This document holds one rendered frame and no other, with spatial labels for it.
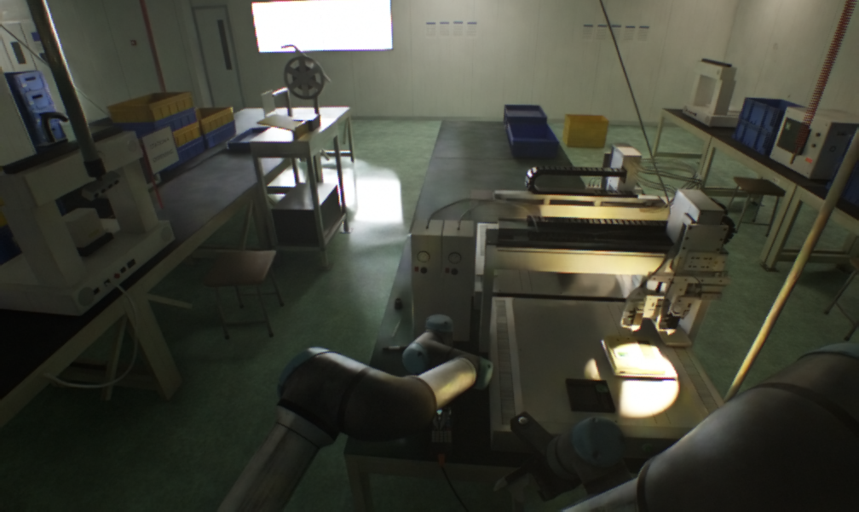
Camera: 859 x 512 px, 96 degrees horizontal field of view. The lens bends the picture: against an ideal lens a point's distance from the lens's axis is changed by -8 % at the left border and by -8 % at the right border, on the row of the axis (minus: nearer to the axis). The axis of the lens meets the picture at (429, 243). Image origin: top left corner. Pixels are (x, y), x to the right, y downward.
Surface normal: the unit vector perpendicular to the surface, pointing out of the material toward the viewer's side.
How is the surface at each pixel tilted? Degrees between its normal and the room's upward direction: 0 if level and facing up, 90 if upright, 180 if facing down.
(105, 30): 90
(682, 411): 0
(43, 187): 90
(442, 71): 90
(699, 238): 90
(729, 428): 49
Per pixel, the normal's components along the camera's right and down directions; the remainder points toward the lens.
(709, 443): -0.79, -0.61
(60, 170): 1.00, 0.04
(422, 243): -0.10, 0.49
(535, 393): -0.01, -0.87
